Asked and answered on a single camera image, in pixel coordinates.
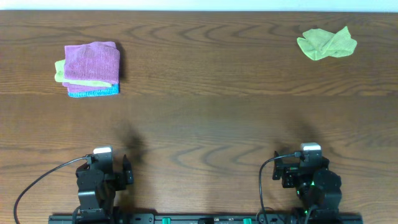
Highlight purple folded cloth lower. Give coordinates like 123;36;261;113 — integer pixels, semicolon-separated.
62;82;106;93

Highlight blue folded cloth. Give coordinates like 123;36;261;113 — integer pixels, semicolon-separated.
68;85;119;98

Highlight left black cable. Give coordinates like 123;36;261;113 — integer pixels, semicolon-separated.
12;155;91;224

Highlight yellow-green folded cloth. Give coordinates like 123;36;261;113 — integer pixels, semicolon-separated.
55;60;112;88

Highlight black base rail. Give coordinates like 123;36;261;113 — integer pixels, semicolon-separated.
48;213;364;224

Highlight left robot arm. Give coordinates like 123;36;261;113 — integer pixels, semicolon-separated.
72;152;134;223

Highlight purple folded cloth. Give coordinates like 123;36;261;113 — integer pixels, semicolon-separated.
64;42;121;85
62;82;106;93

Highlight purple folded cloth top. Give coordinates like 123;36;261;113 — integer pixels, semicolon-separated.
64;42;121;85

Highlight right black cable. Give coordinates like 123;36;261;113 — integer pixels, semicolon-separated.
257;152;302;220

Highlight black cable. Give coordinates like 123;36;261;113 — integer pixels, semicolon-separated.
257;152;302;220
12;155;91;224

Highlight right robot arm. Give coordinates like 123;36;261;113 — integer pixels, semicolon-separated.
272;149;342;223

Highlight light green cloth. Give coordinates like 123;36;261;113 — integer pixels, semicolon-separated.
297;26;358;61

